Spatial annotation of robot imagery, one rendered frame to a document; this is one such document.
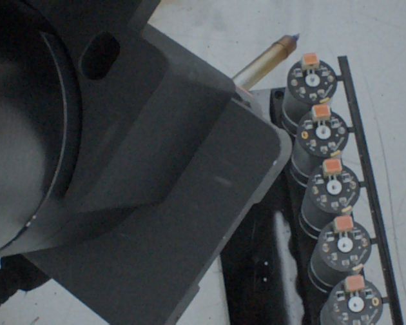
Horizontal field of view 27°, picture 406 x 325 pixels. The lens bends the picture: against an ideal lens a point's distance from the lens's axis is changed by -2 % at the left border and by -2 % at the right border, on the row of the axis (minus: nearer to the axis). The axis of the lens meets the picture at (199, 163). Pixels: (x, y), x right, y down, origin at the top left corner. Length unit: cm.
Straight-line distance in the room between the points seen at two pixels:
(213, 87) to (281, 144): 3
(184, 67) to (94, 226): 5
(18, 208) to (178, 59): 4
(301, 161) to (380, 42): 12
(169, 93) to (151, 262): 6
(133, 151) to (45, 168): 2
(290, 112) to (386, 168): 7
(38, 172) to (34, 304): 30
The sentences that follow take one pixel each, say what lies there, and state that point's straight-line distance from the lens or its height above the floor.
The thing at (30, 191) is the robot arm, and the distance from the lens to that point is 16.
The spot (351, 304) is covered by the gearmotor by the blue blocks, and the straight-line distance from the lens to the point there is 39.
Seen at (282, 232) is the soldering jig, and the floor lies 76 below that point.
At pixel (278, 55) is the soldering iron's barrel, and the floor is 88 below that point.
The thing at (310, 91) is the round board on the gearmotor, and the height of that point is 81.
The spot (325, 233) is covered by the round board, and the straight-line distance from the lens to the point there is 40.
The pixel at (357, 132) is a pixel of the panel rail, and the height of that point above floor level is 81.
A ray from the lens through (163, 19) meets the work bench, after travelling 51.
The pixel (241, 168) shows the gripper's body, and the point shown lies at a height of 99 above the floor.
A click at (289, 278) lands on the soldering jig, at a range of 44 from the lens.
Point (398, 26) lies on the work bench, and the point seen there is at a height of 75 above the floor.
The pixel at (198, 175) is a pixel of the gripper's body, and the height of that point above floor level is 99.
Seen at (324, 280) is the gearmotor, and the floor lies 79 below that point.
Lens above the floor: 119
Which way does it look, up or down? 68 degrees down
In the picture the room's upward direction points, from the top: 1 degrees counter-clockwise
